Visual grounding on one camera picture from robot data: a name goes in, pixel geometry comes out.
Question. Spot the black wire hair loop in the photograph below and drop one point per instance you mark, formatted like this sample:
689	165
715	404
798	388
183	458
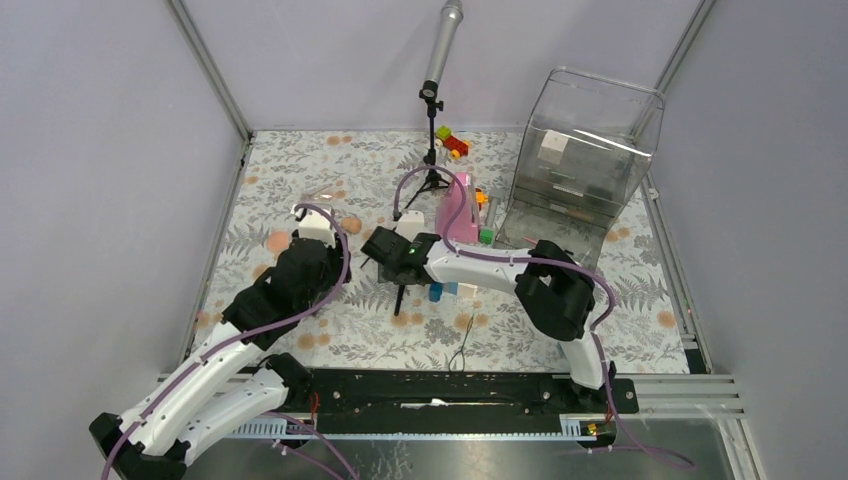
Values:
463	322

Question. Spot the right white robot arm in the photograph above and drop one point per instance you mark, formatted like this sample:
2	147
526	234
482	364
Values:
557	293

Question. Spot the green lego brick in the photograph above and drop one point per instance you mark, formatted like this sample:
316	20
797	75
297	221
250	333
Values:
486	236

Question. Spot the round orange powder puff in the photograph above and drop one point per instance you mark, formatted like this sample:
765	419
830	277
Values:
277	241

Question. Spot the silver microphone on tripod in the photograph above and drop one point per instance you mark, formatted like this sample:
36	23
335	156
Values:
451	16

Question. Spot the beige makeup sponge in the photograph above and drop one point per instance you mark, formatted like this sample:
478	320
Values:
352	225

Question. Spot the clear acrylic makeup organizer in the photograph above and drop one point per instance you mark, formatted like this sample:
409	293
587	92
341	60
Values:
614	129

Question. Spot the black makeup brush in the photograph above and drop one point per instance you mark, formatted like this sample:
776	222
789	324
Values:
399	300

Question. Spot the clear plastic wrapper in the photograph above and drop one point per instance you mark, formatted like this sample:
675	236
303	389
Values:
323	194

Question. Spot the white blue brick stack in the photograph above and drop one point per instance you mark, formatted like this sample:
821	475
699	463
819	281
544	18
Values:
437	290

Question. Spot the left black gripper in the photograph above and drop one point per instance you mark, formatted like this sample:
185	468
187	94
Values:
336	255

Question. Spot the red yellow lego bricks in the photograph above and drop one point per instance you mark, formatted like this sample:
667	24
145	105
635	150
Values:
456	148

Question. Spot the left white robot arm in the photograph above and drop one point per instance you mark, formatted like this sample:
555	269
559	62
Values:
232	378

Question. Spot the white cardboard box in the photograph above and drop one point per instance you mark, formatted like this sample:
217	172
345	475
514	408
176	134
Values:
552	147

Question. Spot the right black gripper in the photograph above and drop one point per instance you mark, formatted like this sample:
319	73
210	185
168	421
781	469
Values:
387	274

